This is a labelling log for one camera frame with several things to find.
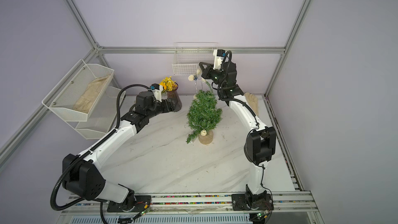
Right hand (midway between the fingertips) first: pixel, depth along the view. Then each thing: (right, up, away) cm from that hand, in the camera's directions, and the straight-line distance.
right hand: (200, 65), depth 78 cm
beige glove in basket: (-58, -19, -2) cm, 61 cm away
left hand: (-15, -19, +4) cm, 24 cm away
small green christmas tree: (+2, -25, -4) cm, 26 cm away
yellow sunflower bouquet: (-20, -7, +15) cm, 27 cm away
